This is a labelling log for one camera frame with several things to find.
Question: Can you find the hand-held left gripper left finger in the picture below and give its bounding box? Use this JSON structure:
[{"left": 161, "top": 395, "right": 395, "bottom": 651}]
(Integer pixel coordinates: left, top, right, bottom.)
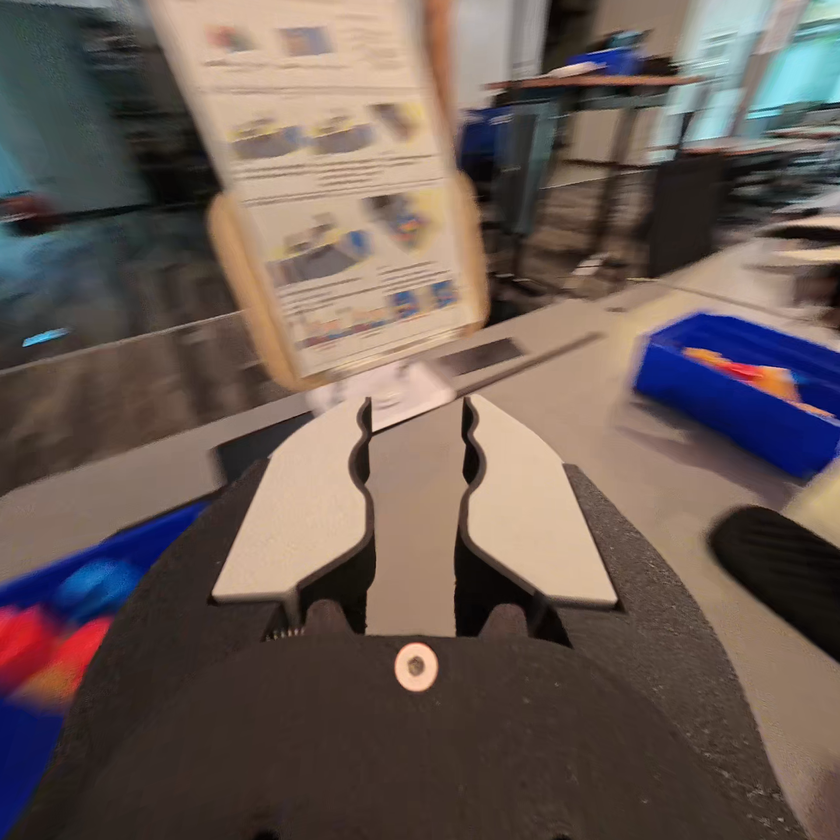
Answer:
[{"left": 211, "top": 397, "right": 375, "bottom": 634}]

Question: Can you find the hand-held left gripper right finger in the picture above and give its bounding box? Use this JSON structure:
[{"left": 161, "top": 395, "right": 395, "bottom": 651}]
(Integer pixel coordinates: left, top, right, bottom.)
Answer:
[{"left": 454, "top": 395, "right": 619, "bottom": 634}]

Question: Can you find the blue plastic bin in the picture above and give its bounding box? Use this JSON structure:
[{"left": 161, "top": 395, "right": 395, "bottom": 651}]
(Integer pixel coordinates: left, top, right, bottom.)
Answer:
[
  {"left": 631, "top": 311, "right": 840, "bottom": 480},
  {"left": 564, "top": 46, "right": 647, "bottom": 78},
  {"left": 0, "top": 500, "right": 211, "bottom": 840}
]

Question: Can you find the pile of mega blocks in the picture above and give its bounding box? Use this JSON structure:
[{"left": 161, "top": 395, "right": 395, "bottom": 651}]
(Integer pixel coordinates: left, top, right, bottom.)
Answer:
[{"left": 682, "top": 346, "right": 834, "bottom": 417}]

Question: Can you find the black flat plate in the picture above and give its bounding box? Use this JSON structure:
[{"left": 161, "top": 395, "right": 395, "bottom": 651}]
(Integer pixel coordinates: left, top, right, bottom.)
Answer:
[{"left": 438, "top": 338, "right": 526, "bottom": 378}]

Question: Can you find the black mesh armrest pad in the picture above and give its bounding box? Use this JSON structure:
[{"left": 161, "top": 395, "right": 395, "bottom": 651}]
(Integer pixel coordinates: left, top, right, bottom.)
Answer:
[{"left": 709, "top": 505, "right": 840, "bottom": 652}]

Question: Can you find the wooden board with instruction sheet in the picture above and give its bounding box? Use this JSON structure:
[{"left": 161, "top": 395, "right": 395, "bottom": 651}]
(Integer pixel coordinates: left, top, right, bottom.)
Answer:
[{"left": 147, "top": 0, "right": 490, "bottom": 388}]

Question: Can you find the black display panel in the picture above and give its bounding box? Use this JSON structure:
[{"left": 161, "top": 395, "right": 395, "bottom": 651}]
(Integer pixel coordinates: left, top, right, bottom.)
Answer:
[{"left": 648, "top": 154, "right": 723, "bottom": 278}]

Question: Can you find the blue jacket on chair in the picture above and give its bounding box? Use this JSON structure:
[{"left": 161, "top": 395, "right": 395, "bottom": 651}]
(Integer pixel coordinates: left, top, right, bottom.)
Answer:
[{"left": 459, "top": 108, "right": 516, "bottom": 175}]

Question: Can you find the wooden standing desk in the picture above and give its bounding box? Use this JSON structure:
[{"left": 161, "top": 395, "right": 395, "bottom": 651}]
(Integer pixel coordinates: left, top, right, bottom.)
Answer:
[{"left": 486, "top": 73, "right": 706, "bottom": 277}]

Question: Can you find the black desk cable slot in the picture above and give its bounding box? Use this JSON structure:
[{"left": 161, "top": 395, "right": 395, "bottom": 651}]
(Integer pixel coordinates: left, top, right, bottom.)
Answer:
[{"left": 210, "top": 427, "right": 277, "bottom": 490}]

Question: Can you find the grey desk rail strip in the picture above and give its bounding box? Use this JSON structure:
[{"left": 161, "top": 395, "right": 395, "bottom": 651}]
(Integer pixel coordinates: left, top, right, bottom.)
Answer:
[{"left": 518, "top": 333, "right": 603, "bottom": 371}]

